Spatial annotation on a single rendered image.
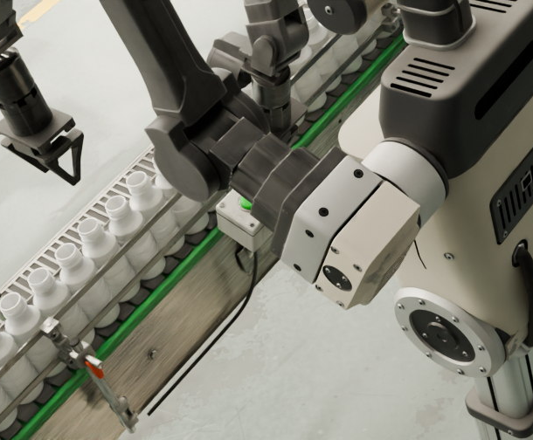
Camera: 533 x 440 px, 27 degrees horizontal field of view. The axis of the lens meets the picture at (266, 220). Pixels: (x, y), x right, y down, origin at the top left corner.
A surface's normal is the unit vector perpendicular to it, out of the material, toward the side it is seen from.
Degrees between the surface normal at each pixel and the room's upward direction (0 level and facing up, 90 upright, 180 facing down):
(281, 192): 44
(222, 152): 30
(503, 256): 90
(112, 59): 0
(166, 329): 90
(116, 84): 0
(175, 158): 89
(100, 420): 90
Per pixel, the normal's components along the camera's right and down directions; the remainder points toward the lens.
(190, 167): -0.62, 0.66
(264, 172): -0.22, -0.04
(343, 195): 0.12, -0.44
